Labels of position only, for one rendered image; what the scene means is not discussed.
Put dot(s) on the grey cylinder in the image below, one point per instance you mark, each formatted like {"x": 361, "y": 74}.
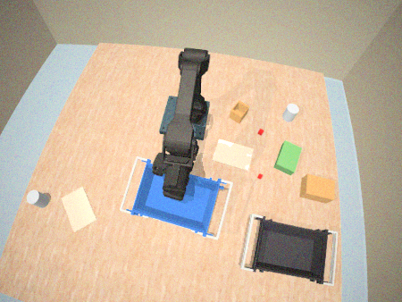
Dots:
{"x": 290, "y": 112}
{"x": 37, "y": 198}

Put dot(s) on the orange block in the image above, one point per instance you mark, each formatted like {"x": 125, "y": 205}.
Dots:
{"x": 317, "y": 188}

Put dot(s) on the green rectangular block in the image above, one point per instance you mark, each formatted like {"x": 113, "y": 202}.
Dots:
{"x": 288, "y": 157}

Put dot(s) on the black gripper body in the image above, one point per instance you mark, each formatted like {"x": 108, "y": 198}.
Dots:
{"x": 177, "y": 196}

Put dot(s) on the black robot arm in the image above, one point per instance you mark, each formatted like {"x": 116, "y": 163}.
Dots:
{"x": 179, "y": 140}

